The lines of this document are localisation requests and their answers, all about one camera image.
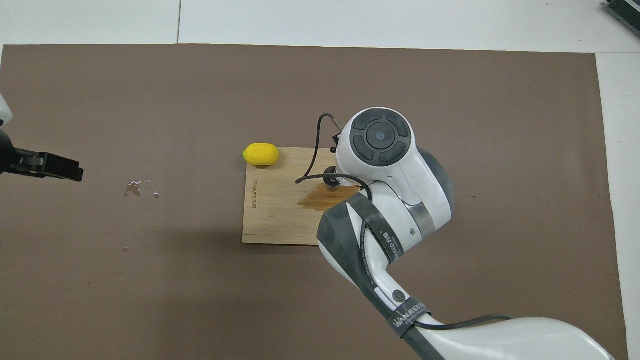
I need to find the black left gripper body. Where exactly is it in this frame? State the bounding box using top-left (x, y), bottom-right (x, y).
top-left (0, 130), bottom-right (23, 175)

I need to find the metal double jigger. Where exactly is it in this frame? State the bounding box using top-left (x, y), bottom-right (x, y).
top-left (324, 166), bottom-right (347, 192)

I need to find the brown table mat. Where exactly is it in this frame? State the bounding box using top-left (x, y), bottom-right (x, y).
top-left (0, 44), bottom-right (630, 360)

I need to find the yellow lemon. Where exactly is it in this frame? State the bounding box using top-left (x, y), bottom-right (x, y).
top-left (242, 143), bottom-right (280, 167)

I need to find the wooden cutting board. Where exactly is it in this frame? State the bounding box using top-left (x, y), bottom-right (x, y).
top-left (242, 147), bottom-right (361, 246)

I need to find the grey ribbed device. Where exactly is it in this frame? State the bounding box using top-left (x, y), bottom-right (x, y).
top-left (602, 0), bottom-right (640, 38)

